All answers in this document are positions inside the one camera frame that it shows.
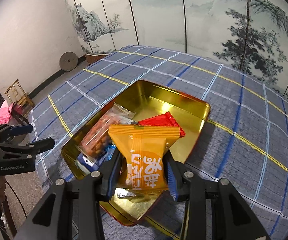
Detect orange snack packet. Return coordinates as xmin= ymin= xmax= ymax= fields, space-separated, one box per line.
xmin=108 ymin=125 xmax=180 ymax=193

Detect blue plaid tablecloth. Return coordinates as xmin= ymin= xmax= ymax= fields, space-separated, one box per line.
xmin=29 ymin=46 xmax=288 ymax=239

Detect white blue cracker packet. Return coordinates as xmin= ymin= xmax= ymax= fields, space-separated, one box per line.
xmin=75 ymin=153 xmax=100 ymax=176

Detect pink cloth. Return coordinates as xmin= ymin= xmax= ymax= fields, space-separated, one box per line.
xmin=0 ymin=100 xmax=14 ymax=125

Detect round stone millstone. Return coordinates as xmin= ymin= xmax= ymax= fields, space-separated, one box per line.
xmin=59 ymin=51 xmax=79 ymax=72

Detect clear almond bag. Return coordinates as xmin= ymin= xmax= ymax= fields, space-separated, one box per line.
xmin=76 ymin=103 xmax=135 ymax=163

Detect dark sesame cake packet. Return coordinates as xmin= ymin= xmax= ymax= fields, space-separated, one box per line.
xmin=115 ymin=188 xmax=136 ymax=199

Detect red gold toffee tin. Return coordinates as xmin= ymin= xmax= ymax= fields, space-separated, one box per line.
xmin=61 ymin=80 xmax=210 ymax=226

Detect red snack packet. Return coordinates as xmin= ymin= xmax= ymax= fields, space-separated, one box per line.
xmin=138 ymin=112 xmax=186 ymax=138

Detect dark blue candy packet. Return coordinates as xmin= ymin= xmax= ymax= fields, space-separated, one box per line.
xmin=98 ymin=144 xmax=116 ymax=163

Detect painted folding screen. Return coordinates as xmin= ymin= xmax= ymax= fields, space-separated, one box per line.
xmin=64 ymin=0 xmax=288 ymax=98

